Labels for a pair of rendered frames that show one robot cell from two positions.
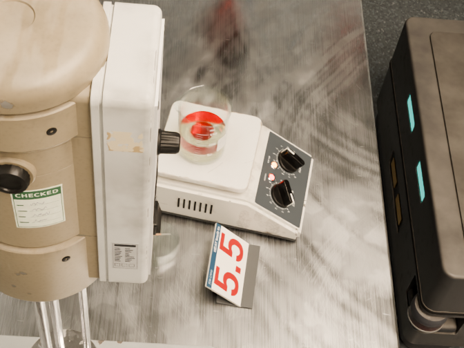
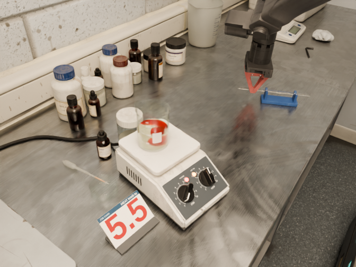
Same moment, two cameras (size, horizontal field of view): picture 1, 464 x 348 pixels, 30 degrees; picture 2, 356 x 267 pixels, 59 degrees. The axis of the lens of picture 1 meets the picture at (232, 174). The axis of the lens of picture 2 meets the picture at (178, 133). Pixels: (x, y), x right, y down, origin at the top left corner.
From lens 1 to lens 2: 0.64 m
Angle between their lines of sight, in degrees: 31
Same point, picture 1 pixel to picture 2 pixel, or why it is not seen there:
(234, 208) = (150, 185)
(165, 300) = (81, 220)
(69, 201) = not seen: outside the picture
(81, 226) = not seen: outside the picture
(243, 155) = (172, 156)
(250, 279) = (136, 237)
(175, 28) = (207, 105)
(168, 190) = (122, 158)
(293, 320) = not seen: outside the picture
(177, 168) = (130, 145)
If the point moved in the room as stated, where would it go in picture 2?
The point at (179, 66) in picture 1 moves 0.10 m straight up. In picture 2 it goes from (195, 119) to (198, 86)
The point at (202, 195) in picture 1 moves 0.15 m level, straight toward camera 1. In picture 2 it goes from (136, 168) to (68, 219)
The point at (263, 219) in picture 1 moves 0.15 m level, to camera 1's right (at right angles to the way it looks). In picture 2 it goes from (164, 202) to (234, 256)
